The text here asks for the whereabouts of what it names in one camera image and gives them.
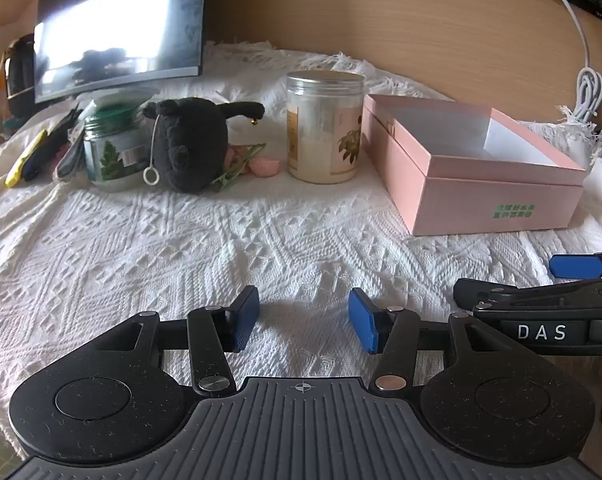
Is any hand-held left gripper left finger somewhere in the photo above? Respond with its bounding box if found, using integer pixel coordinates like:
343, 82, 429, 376
88, 285, 260, 398

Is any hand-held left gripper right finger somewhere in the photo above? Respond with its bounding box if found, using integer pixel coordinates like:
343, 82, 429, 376
347, 287, 519, 396

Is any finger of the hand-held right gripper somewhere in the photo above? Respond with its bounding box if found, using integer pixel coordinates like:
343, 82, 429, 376
454, 276, 602, 311
550, 250, 602, 279

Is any pink cardboard box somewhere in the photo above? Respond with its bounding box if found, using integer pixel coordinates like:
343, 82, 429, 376
362, 93, 587, 237

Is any black plush toy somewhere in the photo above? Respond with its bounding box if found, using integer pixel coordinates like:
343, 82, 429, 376
141, 97, 266, 193

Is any white knitted blanket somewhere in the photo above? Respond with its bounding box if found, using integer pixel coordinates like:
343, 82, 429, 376
0, 40, 602, 461

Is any pink artificial flower sprig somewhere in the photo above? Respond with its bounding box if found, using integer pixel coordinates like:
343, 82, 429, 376
213, 142, 282, 191

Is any clear jar with cream contents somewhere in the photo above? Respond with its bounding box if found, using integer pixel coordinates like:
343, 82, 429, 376
286, 71, 366, 183

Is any green lid glass jar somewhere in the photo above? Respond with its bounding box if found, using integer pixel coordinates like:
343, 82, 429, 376
82, 97, 149, 192

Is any yellow and black tool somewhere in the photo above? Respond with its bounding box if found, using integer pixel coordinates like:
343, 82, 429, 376
5, 130, 49, 188

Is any black computer monitor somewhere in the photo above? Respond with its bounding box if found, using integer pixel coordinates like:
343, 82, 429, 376
33, 0, 209, 103

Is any black bag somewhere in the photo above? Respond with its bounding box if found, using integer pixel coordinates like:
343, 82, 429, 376
3, 35, 36, 118

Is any white power cable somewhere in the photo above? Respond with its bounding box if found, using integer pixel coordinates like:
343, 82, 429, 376
526, 0, 602, 123

